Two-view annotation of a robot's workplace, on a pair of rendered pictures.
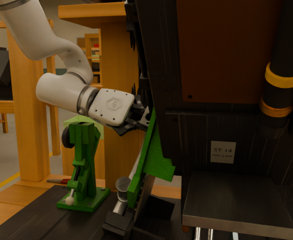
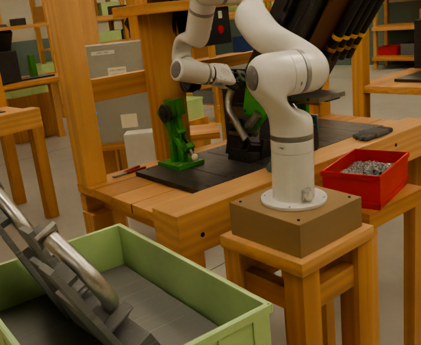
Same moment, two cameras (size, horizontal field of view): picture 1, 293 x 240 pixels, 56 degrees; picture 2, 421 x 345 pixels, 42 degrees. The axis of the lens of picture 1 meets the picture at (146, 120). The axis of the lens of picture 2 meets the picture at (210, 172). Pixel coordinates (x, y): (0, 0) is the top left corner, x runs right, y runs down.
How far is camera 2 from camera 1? 193 cm
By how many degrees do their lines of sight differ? 50
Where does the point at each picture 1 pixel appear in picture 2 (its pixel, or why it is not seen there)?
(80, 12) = (162, 8)
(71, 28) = not seen: outside the picture
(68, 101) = (204, 74)
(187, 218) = (320, 98)
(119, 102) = (225, 70)
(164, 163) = not seen: hidden behind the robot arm
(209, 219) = (326, 96)
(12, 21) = (208, 23)
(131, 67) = not seen: hidden behind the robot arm
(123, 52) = (168, 37)
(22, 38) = (206, 33)
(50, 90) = (193, 69)
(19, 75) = (77, 73)
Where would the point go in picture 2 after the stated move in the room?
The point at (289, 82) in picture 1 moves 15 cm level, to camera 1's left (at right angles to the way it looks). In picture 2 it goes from (341, 39) to (324, 43)
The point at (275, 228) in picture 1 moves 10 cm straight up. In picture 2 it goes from (340, 93) to (339, 67)
